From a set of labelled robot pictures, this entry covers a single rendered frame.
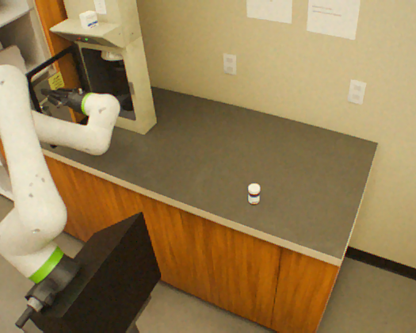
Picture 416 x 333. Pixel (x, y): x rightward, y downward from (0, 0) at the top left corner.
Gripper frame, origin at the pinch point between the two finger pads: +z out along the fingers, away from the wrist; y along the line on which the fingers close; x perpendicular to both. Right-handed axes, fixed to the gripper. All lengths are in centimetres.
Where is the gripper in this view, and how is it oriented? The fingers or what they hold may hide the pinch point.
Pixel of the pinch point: (47, 92)
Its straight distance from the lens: 174.2
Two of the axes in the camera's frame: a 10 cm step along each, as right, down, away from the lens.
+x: 0.6, 7.4, 6.7
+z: -8.8, -2.8, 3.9
